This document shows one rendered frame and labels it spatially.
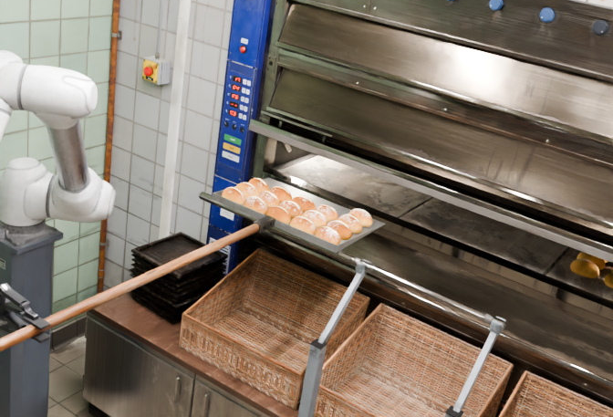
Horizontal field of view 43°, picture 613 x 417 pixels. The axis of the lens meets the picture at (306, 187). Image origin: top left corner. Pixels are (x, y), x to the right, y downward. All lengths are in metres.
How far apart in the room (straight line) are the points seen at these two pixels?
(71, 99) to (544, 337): 1.74
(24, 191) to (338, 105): 1.17
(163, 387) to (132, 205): 1.00
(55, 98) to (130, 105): 1.39
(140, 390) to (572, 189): 1.84
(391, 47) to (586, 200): 0.85
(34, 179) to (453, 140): 1.46
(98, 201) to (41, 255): 0.32
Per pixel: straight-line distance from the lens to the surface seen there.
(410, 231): 2.90
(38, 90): 2.28
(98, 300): 2.15
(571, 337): 2.82
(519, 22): 2.63
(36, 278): 2.97
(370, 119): 2.87
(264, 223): 2.66
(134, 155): 3.68
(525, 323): 2.84
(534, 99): 2.61
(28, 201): 2.82
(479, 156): 2.71
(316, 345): 2.52
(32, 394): 3.25
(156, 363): 3.14
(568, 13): 2.58
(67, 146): 2.48
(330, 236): 2.63
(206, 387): 3.00
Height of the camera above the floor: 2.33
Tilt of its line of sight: 22 degrees down
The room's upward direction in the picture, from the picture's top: 9 degrees clockwise
